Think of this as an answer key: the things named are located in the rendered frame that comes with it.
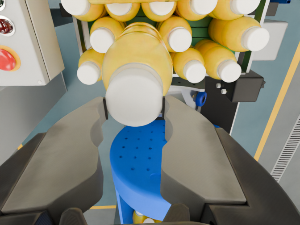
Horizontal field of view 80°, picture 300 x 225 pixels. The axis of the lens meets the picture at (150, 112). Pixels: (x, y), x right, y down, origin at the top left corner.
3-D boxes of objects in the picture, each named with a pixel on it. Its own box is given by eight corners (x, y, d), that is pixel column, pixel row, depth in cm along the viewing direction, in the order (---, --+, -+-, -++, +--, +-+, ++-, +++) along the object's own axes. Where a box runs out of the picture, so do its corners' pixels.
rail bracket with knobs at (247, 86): (211, 87, 57) (223, 103, 48) (215, 64, 53) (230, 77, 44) (242, 87, 57) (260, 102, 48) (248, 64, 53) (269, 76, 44)
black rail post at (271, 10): (247, 14, 46) (264, 17, 39) (250, 1, 45) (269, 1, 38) (255, 14, 46) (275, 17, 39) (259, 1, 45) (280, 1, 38)
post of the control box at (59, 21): (106, 11, 123) (22, 31, 37) (105, 5, 121) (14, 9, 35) (111, 11, 123) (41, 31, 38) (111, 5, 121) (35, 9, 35)
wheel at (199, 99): (193, 107, 51) (200, 109, 50) (195, 93, 49) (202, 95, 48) (200, 101, 54) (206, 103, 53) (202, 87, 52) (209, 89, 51)
